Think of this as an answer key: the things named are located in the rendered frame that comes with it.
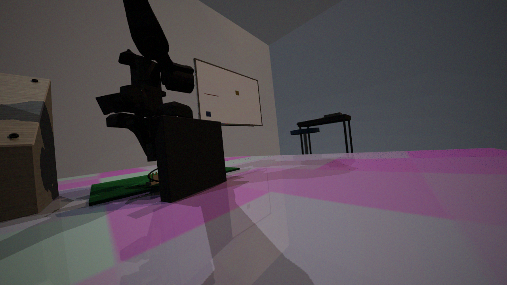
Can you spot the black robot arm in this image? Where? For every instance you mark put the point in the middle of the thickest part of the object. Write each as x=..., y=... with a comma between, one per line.
x=149, y=38

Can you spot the green circuit board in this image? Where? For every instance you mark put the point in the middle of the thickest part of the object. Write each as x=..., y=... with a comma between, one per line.
x=114, y=190

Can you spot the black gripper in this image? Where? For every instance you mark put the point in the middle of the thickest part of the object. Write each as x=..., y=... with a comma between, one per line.
x=143, y=127

